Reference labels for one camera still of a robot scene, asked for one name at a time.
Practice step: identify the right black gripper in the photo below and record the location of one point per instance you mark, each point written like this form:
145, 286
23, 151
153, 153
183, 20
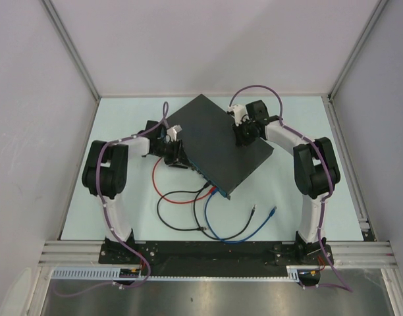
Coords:
239, 140

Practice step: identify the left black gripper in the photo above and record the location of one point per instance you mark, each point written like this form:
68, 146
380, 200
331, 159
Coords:
178, 158

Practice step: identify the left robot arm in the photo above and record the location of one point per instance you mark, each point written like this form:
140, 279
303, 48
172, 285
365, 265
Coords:
106, 170

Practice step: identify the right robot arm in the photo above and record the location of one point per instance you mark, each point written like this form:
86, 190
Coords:
316, 170

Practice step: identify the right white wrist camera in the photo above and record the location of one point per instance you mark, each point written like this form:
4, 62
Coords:
239, 113

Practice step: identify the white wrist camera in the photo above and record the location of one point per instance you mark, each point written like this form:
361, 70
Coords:
172, 133
239, 113

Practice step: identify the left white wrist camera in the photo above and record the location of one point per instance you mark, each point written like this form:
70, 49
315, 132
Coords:
172, 133

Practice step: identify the black network switch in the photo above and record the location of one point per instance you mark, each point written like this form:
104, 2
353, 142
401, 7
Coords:
210, 145

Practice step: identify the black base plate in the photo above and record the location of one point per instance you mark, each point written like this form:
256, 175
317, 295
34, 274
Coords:
248, 259

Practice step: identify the white slotted cable duct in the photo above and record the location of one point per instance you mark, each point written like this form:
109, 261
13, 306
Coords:
134, 274

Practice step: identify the aluminium frame rail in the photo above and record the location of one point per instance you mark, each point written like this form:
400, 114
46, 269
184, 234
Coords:
357, 255

